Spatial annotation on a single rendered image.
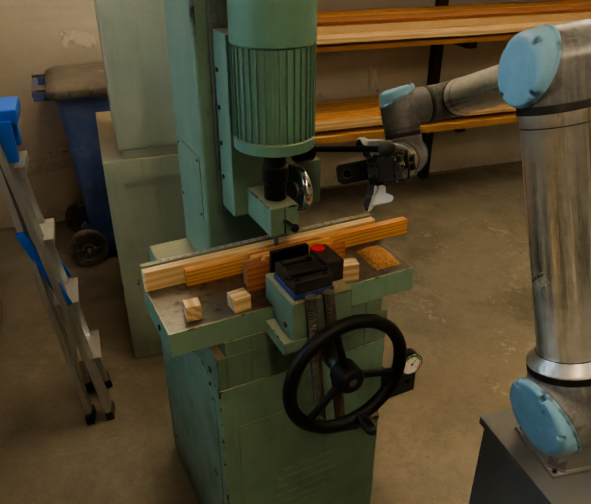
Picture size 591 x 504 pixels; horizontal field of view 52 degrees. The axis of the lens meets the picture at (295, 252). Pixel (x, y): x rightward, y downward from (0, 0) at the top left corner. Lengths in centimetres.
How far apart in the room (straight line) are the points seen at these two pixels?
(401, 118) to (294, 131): 36
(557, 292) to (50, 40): 302
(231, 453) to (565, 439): 76
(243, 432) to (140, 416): 96
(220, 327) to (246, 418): 28
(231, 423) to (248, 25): 86
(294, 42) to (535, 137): 47
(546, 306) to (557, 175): 23
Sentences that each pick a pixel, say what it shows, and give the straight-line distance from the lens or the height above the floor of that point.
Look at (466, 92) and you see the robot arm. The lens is 147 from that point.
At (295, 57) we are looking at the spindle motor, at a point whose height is 140.
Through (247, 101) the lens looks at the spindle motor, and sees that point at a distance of 125.
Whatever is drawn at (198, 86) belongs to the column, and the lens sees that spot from 144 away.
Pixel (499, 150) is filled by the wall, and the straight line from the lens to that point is 475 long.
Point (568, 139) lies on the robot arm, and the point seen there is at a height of 133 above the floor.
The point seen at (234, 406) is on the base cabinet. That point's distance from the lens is 143.
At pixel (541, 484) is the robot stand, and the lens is 151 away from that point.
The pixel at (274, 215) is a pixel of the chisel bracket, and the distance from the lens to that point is 134.
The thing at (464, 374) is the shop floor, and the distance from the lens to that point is 261.
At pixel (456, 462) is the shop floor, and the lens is 226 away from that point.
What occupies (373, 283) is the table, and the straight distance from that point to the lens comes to 142.
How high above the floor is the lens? 164
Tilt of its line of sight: 29 degrees down
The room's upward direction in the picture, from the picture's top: straight up
